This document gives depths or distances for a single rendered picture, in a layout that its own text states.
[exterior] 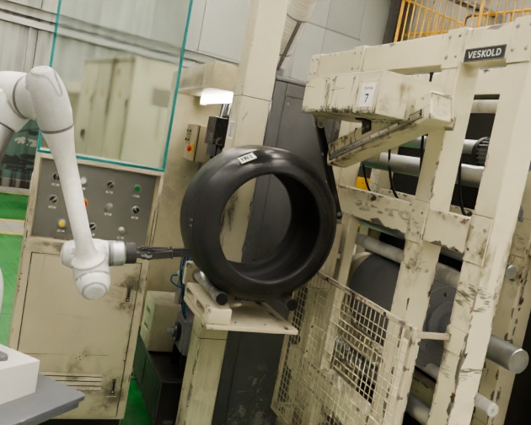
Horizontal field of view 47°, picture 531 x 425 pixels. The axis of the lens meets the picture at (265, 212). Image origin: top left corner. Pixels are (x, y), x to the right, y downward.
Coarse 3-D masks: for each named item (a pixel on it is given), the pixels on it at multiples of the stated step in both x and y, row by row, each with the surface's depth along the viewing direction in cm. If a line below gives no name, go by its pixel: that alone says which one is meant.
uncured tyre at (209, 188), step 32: (224, 160) 218; (256, 160) 215; (288, 160) 219; (192, 192) 222; (224, 192) 212; (288, 192) 251; (320, 192) 225; (192, 224) 215; (320, 224) 228; (192, 256) 225; (224, 256) 215; (288, 256) 253; (320, 256) 229; (224, 288) 222; (256, 288) 222; (288, 288) 227
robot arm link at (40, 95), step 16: (32, 80) 175; (48, 80) 175; (16, 96) 179; (32, 96) 176; (48, 96) 176; (64, 96) 180; (32, 112) 179; (48, 112) 178; (64, 112) 180; (48, 128) 181; (64, 128) 182
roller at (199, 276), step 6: (198, 270) 249; (198, 276) 243; (204, 276) 240; (204, 282) 234; (210, 282) 231; (204, 288) 234; (210, 288) 226; (216, 288) 223; (210, 294) 225; (216, 294) 219; (222, 294) 217; (216, 300) 218; (222, 300) 218
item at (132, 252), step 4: (128, 244) 212; (132, 244) 213; (128, 248) 211; (132, 248) 212; (136, 248) 212; (140, 248) 218; (128, 252) 211; (132, 252) 211; (136, 252) 212; (140, 252) 212; (144, 252) 212; (128, 256) 211; (132, 256) 211; (136, 256) 212; (140, 256) 212; (128, 260) 211; (132, 260) 212; (136, 260) 213
